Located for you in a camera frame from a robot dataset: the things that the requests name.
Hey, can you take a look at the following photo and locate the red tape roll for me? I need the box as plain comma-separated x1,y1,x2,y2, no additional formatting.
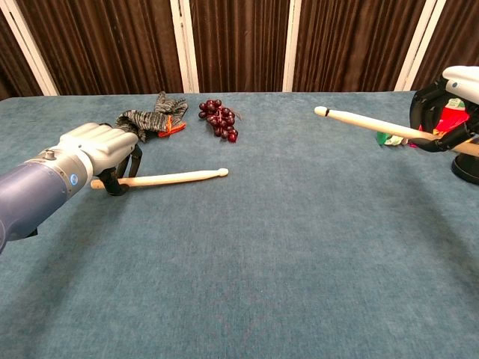
436,99,471,132

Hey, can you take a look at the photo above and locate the grey striped knit glove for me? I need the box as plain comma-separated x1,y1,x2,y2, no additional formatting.
115,90,189,143

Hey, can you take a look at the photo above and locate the dark red grape bunch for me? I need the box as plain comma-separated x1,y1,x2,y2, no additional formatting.
198,98,242,144

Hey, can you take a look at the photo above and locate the wooden drumstick with black ring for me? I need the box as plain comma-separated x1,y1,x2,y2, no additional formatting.
314,105,479,158

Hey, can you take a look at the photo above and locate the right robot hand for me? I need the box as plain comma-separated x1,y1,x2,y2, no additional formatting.
409,66,479,153

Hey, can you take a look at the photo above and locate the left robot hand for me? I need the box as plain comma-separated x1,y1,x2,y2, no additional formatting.
58,123,143,196

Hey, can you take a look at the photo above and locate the feather shuttlecock with green cap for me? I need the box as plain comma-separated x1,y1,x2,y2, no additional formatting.
375,130,424,149

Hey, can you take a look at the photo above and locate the brown curtain panel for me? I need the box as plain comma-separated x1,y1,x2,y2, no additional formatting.
0,10,44,101
410,0,479,91
292,0,427,93
189,0,291,93
14,0,184,96

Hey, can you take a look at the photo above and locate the black dome object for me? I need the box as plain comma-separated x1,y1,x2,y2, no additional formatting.
451,153,479,185

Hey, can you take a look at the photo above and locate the plain wooden drumstick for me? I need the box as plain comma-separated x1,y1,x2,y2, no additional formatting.
90,168,230,190

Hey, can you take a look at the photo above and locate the blue table cloth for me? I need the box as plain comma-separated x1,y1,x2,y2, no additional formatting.
0,90,479,359

